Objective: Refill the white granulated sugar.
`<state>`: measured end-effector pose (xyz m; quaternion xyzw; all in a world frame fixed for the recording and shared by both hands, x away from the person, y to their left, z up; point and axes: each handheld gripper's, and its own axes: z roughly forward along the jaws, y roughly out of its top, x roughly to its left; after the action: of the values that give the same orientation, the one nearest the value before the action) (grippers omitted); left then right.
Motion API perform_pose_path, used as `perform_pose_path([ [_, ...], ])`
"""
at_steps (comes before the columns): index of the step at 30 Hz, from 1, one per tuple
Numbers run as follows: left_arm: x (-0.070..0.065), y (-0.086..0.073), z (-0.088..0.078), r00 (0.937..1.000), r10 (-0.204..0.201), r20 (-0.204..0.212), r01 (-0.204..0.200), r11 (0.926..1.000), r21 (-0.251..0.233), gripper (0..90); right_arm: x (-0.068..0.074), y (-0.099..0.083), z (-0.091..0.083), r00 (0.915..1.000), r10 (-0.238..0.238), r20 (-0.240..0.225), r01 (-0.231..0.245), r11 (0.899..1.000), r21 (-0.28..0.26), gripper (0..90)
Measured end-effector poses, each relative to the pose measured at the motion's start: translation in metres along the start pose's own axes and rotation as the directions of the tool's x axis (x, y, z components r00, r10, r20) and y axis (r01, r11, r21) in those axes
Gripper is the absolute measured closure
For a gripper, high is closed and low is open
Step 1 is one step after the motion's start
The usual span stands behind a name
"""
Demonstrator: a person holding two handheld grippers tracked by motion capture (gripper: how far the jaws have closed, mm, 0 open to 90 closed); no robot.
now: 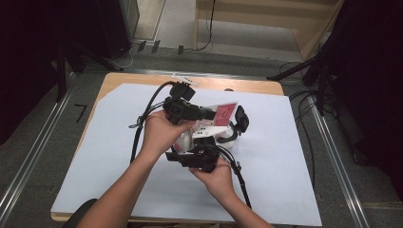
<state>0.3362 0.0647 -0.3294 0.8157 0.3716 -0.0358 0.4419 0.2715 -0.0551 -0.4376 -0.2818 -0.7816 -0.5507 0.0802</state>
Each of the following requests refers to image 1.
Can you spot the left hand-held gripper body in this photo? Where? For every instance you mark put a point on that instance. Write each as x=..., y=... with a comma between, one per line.
x=180, y=109

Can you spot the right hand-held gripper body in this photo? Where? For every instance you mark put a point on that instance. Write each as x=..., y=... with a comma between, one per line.
x=202, y=156

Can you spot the wooden table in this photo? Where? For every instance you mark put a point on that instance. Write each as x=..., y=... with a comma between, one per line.
x=133, y=79

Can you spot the person's right hand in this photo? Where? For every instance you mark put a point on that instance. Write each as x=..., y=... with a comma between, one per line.
x=221, y=180

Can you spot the dark curtain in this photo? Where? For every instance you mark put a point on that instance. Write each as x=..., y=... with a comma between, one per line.
x=25, y=63
x=374, y=79

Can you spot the black stand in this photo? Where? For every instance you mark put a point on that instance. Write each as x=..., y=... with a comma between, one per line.
x=63, y=72
x=320, y=76

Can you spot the wooden frame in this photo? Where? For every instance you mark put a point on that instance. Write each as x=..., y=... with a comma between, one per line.
x=253, y=19

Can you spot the small black block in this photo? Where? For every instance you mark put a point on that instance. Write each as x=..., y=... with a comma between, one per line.
x=180, y=49

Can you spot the dark cabinet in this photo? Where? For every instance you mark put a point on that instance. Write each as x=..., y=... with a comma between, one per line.
x=117, y=25

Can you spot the black chair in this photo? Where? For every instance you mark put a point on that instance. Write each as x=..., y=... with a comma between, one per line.
x=82, y=212

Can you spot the person's left hand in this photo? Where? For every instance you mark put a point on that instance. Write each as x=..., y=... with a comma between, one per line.
x=158, y=136

